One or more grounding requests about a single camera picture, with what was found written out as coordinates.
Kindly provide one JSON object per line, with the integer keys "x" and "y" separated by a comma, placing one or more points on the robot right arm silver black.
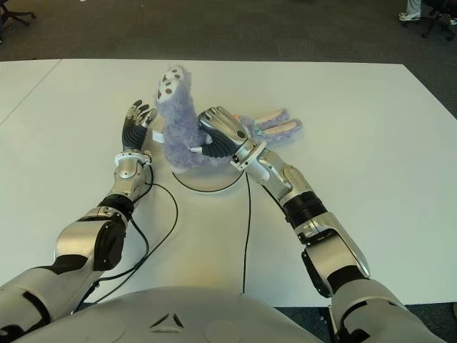
{"x": 321, "y": 232}

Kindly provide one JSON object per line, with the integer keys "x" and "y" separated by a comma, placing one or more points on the purple plush bunny doll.
{"x": 178, "y": 143}

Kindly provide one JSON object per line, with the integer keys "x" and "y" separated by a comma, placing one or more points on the person foot white sneaker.
{"x": 408, "y": 15}

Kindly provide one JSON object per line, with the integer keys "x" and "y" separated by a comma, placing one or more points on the robot left hand black silver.
{"x": 133, "y": 135}

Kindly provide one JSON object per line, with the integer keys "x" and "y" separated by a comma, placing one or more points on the robot right hand black silver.
{"x": 228, "y": 128}

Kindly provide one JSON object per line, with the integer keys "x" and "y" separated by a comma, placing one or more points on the black office chair base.
{"x": 437, "y": 26}
{"x": 16, "y": 16}

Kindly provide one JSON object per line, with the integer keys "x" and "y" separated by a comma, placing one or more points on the robot left arm silver black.
{"x": 78, "y": 236}

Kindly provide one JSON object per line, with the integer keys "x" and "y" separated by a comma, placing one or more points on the silver robot torso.
{"x": 168, "y": 314}

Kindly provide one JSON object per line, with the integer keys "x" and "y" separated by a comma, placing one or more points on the white plate black rim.
{"x": 210, "y": 184}

